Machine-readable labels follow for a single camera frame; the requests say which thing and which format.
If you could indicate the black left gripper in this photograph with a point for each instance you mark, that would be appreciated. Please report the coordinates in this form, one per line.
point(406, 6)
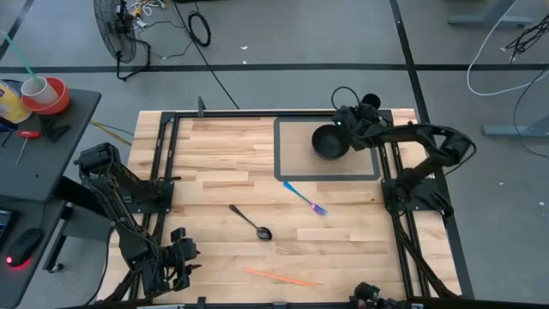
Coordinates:
point(178, 257)

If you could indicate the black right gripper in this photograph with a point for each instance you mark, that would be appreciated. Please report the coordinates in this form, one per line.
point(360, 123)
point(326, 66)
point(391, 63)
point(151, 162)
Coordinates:
point(358, 118)

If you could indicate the black bowl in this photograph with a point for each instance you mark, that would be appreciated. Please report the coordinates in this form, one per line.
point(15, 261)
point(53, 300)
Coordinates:
point(329, 143)

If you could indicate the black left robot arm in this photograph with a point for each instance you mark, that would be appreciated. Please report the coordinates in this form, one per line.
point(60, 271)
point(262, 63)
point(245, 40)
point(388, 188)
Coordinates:
point(124, 189)

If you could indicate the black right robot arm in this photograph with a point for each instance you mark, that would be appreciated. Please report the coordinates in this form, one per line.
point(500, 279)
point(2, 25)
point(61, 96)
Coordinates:
point(429, 146)

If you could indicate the grey-bordered placemat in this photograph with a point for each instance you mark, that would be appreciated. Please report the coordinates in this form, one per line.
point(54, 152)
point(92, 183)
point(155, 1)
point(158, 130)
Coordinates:
point(296, 165)

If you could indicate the black spoon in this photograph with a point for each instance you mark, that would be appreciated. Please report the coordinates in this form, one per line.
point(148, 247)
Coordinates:
point(253, 224)

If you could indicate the blue purple fork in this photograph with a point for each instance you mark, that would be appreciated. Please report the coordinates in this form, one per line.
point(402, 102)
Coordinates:
point(305, 198)

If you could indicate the orange chopstick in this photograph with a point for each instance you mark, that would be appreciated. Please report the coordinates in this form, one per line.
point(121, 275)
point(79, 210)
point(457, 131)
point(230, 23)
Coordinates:
point(281, 277)

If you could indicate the grey desk foot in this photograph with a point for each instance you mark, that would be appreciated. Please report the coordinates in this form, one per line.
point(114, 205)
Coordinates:
point(489, 19)
point(514, 130)

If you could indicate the black computer mouse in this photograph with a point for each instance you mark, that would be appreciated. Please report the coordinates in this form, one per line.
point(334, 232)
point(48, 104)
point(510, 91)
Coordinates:
point(25, 246)

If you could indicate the grey side table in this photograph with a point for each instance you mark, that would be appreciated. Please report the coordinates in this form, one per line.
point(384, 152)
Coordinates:
point(47, 171)

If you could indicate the small black stand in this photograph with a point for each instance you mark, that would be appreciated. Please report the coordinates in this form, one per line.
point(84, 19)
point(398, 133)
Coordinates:
point(56, 129)

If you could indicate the dark tablet screen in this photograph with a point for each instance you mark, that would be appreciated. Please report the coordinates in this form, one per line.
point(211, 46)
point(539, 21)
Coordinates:
point(6, 224)

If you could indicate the red bowl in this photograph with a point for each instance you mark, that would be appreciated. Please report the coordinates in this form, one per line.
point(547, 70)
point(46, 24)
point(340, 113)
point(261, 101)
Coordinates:
point(59, 103)

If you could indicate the white paper cup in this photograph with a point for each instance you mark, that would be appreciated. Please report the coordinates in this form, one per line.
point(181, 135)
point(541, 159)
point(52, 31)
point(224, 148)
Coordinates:
point(38, 91)

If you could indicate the yellow container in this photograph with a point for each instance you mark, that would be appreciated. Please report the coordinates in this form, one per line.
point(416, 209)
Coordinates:
point(10, 105)

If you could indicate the black floor fan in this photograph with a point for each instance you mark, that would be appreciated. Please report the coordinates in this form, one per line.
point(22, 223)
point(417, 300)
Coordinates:
point(116, 32)

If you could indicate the green straw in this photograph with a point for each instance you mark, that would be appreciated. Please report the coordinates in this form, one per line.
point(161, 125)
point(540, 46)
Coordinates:
point(19, 53)

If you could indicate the black aluminium table frame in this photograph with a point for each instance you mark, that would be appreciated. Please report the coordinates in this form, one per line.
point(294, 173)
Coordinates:
point(257, 114)

